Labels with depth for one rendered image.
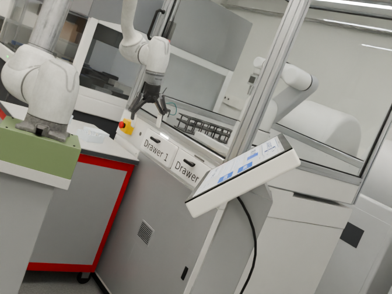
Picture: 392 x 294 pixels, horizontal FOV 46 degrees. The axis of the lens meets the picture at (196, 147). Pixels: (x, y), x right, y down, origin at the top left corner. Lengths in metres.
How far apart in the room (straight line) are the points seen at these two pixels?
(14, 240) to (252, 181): 1.02
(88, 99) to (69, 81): 1.24
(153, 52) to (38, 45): 0.50
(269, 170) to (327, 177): 1.21
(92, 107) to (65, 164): 1.32
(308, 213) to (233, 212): 1.03
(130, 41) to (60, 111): 0.60
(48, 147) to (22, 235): 0.36
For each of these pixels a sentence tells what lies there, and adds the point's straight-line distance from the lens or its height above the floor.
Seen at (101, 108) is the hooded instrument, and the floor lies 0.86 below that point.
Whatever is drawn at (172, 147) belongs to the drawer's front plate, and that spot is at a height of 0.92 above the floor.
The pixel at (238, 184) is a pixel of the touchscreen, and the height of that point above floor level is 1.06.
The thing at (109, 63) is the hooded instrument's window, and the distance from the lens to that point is 3.01.
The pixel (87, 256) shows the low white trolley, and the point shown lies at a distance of 2.58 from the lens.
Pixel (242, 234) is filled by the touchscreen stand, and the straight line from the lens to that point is 1.40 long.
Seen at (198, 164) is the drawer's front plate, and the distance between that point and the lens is 2.06.
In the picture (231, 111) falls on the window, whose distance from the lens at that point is 2.02.
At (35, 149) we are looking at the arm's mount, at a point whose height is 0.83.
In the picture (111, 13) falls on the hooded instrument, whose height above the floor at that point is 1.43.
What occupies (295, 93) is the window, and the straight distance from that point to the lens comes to 2.03.
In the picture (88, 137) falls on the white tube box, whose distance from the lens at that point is 2.42.
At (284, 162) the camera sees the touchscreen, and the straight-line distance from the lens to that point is 1.18.
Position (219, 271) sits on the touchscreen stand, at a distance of 1.44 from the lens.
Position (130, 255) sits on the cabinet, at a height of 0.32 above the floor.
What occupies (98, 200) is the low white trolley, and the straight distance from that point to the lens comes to 2.44.
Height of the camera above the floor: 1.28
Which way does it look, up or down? 8 degrees down
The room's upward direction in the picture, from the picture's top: 22 degrees clockwise
